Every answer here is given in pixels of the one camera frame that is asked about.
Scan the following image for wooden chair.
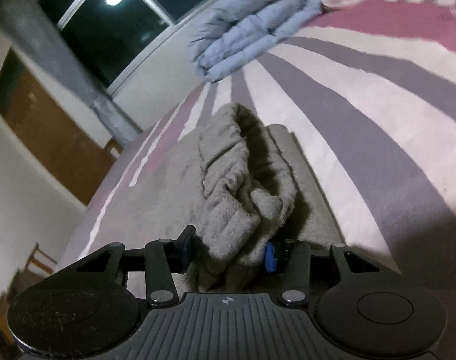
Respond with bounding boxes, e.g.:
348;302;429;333
0;243;58;345

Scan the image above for folded light blue duvet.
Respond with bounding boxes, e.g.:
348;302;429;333
189;0;322;82

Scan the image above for striped pink grey bed sheet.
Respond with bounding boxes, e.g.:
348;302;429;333
61;0;456;359

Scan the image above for brown wooden door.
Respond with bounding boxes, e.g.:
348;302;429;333
0;50;114;205

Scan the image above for dark glass window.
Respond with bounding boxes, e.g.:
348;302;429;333
39;0;205;87

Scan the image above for grey pants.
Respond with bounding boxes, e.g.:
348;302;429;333
97;104;342;292

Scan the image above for grey left curtain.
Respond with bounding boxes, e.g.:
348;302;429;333
0;0;141;147

